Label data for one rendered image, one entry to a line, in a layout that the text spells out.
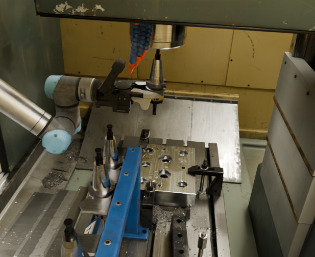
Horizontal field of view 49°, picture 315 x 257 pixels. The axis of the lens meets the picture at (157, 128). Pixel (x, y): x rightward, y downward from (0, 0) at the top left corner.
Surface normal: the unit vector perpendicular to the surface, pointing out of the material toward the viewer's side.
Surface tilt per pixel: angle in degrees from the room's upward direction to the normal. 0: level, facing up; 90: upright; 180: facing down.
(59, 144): 90
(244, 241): 0
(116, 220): 0
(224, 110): 24
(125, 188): 0
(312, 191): 90
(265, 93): 90
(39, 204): 8
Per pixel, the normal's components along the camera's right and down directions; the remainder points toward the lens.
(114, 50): -0.09, 0.49
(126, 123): 0.02, -0.59
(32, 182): 0.34, -0.80
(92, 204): 0.04, -0.87
